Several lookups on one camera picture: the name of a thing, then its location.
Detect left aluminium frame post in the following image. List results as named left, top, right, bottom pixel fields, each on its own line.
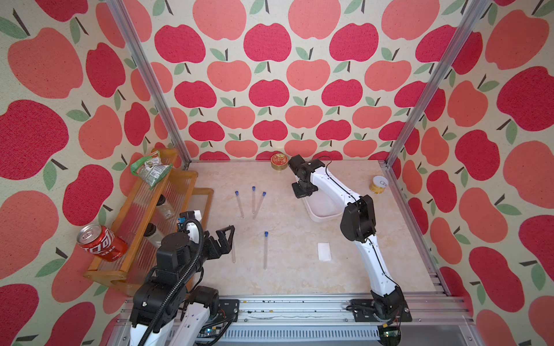
left=107, top=0, right=191, bottom=170

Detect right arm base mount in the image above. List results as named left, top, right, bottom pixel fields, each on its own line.
left=345, top=298, right=413, bottom=324

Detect red cola can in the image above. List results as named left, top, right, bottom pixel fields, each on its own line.
left=76, top=224, right=128, bottom=262

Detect aluminium frame post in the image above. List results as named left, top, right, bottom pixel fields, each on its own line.
left=107, top=0, right=191, bottom=170
left=380, top=0, right=492, bottom=169

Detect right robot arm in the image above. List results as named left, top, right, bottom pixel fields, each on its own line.
left=288, top=155, right=406, bottom=323

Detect glass spice jar upper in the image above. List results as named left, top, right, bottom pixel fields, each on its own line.
left=156, top=195, right=175, bottom=220

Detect red gold round tin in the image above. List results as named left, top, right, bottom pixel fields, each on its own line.
left=270, top=152, right=289, bottom=171

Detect yellow white can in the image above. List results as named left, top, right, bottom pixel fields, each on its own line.
left=369, top=175, right=389, bottom=195

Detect green snack bag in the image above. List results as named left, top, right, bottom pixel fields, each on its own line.
left=131, top=151, right=173, bottom=190

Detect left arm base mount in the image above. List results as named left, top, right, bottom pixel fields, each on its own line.
left=196, top=299, right=240, bottom=343

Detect white wipe cloth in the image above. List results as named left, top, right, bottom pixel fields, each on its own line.
left=317, top=243, right=332, bottom=262

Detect wooden shelf rack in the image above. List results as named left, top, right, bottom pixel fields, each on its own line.
left=84, top=169, right=214, bottom=296

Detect glass spice jar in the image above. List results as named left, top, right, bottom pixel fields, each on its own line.
left=156, top=195, right=175, bottom=220
left=144, top=223, right=164, bottom=248

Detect white rectangular tray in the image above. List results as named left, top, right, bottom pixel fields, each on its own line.
left=300, top=170, right=348, bottom=222

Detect glass spice jar lower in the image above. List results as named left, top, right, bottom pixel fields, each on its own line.
left=144, top=223, right=164, bottom=248

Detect right aluminium frame post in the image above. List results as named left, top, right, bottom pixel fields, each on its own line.
left=380, top=0, right=492, bottom=169

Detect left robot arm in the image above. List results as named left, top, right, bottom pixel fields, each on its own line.
left=129, top=210, right=239, bottom=345

